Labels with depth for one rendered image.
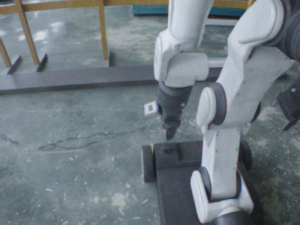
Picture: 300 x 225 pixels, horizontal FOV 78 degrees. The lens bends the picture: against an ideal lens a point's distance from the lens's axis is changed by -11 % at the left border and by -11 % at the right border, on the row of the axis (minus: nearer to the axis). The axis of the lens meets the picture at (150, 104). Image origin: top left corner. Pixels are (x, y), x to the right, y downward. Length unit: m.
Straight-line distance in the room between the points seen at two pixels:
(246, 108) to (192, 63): 0.27
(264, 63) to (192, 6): 0.26
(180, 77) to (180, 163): 0.63
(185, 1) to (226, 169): 0.63
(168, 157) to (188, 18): 0.75
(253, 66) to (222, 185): 0.48
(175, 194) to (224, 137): 0.37
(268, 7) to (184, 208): 0.80
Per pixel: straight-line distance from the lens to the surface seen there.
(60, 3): 1.97
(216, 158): 0.78
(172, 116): 0.57
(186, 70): 0.46
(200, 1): 0.36
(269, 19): 0.42
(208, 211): 0.78
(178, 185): 0.99
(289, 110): 0.79
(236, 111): 0.66
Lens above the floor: 1.05
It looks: 42 degrees down
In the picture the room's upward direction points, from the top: 3 degrees clockwise
